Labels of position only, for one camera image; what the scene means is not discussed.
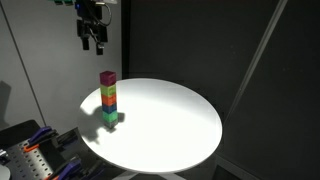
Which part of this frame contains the lime green toy block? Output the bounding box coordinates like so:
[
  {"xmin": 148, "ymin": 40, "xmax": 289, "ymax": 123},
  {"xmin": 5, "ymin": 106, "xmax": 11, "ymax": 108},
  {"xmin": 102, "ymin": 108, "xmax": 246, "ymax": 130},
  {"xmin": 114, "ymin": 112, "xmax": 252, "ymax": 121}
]
[{"xmin": 99, "ymin": 83, "xmax": 118, "ymax": 98}]

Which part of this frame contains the large purple spring clamp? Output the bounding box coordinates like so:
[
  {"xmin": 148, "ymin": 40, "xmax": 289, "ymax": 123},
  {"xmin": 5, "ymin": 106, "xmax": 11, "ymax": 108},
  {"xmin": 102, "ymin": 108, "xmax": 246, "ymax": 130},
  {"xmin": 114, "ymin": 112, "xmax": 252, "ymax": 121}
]
[{"xmin": 44, "ymin": 157, "xmax": 83, "ymax": 180}]

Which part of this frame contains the orange toy block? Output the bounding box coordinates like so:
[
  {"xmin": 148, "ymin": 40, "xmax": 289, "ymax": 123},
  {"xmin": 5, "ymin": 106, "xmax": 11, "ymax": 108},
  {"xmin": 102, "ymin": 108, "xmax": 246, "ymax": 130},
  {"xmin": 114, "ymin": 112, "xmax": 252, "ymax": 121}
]
[{"xmin": 100, "ymin": 93, "xmax": 118, "ymax": 107}]

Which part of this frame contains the maroon toy block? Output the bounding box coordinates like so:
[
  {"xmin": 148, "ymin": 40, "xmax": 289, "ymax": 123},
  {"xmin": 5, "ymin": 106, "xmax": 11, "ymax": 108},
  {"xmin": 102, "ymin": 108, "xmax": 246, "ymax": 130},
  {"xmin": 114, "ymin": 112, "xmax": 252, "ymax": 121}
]
[{"xmin": 98, "ymin": 69, "xmax": 118, "ymax": 86}]

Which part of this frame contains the perforated metal plate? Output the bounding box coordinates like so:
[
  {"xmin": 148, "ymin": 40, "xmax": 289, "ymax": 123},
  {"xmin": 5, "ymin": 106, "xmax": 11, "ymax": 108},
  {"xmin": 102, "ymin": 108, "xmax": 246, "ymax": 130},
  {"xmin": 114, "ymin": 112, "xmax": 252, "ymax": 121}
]
[{"xmin": 5, "ymin": 139, "xmax": 57, "ymax": 180}]

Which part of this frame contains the green camera mount bracket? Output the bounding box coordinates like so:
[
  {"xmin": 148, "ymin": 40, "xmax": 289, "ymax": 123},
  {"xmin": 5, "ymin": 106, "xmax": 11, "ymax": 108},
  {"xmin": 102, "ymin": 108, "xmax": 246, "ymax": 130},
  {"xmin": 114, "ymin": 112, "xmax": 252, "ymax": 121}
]
[{"xmin": 47, "ymin": 0, "xmax": 76, "ymax": 6}]

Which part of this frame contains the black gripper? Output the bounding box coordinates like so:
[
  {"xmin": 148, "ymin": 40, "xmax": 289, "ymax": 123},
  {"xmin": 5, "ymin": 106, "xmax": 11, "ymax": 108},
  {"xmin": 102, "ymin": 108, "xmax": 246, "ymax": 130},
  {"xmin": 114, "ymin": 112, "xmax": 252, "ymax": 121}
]
[{"xmin": 75, "ymin": 0, "xmax": 110, "ymax": 56}]

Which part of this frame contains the purple clamp orange tip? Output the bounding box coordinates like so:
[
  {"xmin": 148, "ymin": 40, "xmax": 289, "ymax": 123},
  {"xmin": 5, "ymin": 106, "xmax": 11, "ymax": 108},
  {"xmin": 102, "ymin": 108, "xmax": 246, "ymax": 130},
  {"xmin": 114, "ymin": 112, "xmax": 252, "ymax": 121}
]
[{"xmin": 22, "ymin": 125, "xmax": 57, "ymax": 153}]

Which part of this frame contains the white table pedestal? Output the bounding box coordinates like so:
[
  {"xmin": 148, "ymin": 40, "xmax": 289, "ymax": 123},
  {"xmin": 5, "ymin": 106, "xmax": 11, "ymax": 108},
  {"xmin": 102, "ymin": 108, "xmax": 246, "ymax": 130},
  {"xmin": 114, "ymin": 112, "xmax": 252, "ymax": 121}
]
[{"xmin": 113, "ymin": 169, "xmax": 188, "ymax": 180}]

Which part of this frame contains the grey toy block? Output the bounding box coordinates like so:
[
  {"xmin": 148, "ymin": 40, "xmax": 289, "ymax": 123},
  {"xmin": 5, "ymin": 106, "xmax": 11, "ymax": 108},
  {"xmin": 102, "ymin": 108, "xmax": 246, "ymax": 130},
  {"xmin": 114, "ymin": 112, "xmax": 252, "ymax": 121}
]
[{"xmin": 103, "ymin": 119, "xmax": 119, "ymax": 130}]

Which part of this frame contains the blue toy block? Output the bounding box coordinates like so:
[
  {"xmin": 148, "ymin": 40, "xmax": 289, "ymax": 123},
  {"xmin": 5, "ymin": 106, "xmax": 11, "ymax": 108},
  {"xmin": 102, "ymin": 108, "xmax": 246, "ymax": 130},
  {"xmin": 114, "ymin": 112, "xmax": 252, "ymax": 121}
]
[{"xmin": 101, "ymin": 103, "xmax": 118, "ymax": 115}]

